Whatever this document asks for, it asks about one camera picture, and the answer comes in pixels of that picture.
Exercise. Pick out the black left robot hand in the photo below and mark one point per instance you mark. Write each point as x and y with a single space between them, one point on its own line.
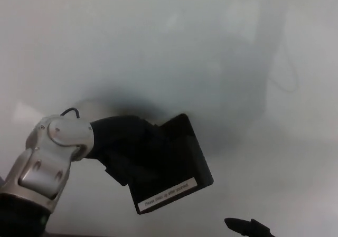
118 142

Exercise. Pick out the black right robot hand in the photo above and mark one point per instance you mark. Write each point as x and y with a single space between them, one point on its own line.
245 226

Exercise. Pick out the black magnetic marker holder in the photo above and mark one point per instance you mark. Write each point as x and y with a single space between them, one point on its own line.
171 168

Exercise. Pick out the white whiteboard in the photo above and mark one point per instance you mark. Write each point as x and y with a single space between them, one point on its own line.
185 49

